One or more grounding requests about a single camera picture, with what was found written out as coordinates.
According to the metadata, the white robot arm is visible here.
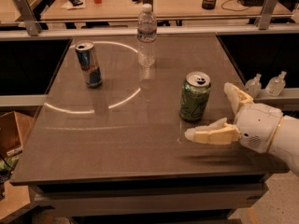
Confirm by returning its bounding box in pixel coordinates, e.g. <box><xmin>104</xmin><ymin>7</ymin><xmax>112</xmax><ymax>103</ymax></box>
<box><xmin>185</xmin><ymin>82</ymin><xmax>299</xmax><ymax>175</ymax></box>

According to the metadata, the blue silver energy drink can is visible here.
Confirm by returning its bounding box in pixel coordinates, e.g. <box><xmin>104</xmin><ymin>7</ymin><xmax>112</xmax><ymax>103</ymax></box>
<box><xmin>75</xmin><ymin>40</ymin><xmax>102</xmax><ymax>89</ymax></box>

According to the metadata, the cardboard box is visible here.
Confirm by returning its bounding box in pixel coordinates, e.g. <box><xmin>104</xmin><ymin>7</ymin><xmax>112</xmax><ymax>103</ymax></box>
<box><xmin>0</xmin><ymin>111</ymin><xmax>35</xmax><ymax>158</ymax></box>

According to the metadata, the right metal bracket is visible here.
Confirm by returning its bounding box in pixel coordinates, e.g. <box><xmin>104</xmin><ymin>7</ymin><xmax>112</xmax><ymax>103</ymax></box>
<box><xmin>255</xmin><ymin>0</ymin><xmax>278</xmax><ymax>30</ymax></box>

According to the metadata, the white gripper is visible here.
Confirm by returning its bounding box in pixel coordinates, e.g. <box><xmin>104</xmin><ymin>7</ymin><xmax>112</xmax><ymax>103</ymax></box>
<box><xmin>185</xmin><ymin>82</ymin><xmax>283</xmax><ymax>153</ymax></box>

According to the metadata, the clear plastic water bottle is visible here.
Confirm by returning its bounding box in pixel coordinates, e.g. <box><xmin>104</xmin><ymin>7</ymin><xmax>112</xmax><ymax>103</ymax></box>
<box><xmin>137</xmin><ymin>4</ymin><xmax>157</xmax><ymax>67</ymax></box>

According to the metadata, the green soda can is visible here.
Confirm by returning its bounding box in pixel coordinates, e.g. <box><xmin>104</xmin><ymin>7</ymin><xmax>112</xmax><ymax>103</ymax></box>
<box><xmin>179</xmin><ymin>71</ymin><xmax>211</xmax><ymax>122</ymax></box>

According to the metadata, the black mesh cup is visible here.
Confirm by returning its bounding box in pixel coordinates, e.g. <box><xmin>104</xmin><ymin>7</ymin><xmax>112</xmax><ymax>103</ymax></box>
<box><xmin>202</xmin><ymin>0</ymin><xmax>217</xmax><ymax>9</ymax></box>

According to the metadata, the small clear sanitizer bottle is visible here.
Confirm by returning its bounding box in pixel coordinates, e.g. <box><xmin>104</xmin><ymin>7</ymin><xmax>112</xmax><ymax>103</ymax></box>
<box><xmin>245</xmin><ymin>74</ymin><xmax>262</xmax><ymax>98</ymax></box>

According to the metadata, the left metal bracket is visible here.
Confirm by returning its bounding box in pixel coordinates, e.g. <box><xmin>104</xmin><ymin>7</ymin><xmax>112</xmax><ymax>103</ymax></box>
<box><xmin>13</xmin><ymin>0</ymin><xmax>41</xmax><ymax>36</ymax></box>

